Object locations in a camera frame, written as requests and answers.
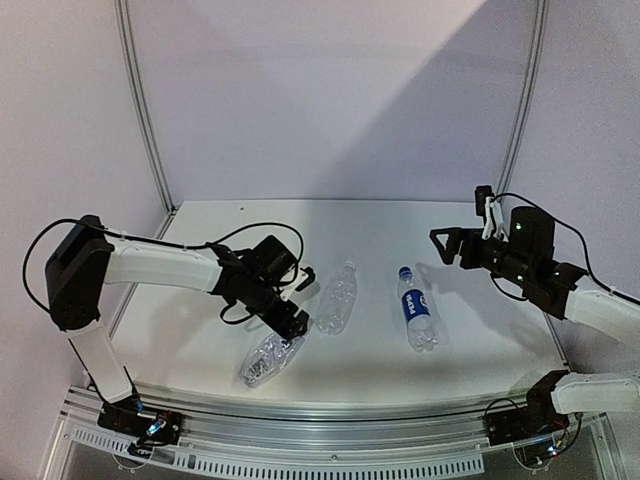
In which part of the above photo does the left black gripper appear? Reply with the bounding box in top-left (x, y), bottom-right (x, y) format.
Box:
top-left (243, 279), bottom-right (310, 342)

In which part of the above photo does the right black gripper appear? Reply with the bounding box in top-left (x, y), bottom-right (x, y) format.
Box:
top-left (428, 227), bottom-right (532, 289)

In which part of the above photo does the crushed clear plastic bottle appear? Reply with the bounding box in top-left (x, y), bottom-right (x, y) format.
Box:
top-left (239, 333), bottom-right (305, 388)

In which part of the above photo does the Pepsi bottle blue label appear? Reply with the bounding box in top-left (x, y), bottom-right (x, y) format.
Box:
top-left (397, 267), bottom-right (446, 353)

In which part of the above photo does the blue Pepsi bottle cap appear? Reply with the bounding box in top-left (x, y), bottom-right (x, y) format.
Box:
top-left (399, 266), bottom-right (412, 279)

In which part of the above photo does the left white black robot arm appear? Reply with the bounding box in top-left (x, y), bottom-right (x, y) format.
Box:
top-left (45, 215), bottom-right (315, 434)

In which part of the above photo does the clear ribbed plastic bottle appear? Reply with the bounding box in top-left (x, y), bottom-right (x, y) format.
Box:
top-left (314, 261), bottom-right (358, 336)

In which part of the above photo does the perforated clear acrylic plate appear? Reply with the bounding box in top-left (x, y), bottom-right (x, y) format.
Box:
top-left (42, 409), bottom-right (629, 479)

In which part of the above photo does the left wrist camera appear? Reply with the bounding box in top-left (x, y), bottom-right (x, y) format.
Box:
top-left (280, 266), bottom-right (316, 301)

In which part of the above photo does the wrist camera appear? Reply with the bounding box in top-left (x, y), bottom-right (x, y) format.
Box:
top-left (474, 185), bottom-right (507, 240)
top-left (280, 266), bottom-right (316, 301)

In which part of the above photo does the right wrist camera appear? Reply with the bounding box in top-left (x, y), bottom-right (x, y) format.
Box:
top-left (474, 185), bottom-right (507, 240)

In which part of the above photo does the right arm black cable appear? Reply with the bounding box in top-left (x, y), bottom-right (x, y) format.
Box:
top-left (487, 192), bottom-right (640, 301)

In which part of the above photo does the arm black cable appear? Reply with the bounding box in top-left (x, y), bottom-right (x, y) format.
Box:
top-left (21, 215), bottom-right (305, 326)
top-left (487, 192), bottom-right (640, 301)

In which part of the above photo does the aluminium front rail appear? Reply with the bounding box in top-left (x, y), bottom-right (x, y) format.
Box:
top-left (62, 384), bottom-right (606, 451)

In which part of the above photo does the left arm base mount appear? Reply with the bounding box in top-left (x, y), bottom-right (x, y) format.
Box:
top-left (97, 399), bottom-right (185, 458)

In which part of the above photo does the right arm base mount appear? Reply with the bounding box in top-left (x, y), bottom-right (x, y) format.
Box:
top-left (482, 398), bottom-right (583, 456)

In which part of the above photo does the right aluminium corner post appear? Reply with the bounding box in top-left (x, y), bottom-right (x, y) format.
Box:
top-left (497, 0), bottom-right (549, 194)

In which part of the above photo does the aluminium corner post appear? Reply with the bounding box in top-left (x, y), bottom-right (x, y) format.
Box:
top-left (114, 0), bottom-right (177, 215)
top-left (497, 0), bottom-right (549, 194)

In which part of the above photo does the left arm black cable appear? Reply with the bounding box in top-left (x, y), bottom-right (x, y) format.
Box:
top-left (21, 215), bottom-right (305, 326)

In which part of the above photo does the left aluminium corner post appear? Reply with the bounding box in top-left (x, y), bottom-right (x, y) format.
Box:
top-left (114, 0), bottom-right (177, 215)

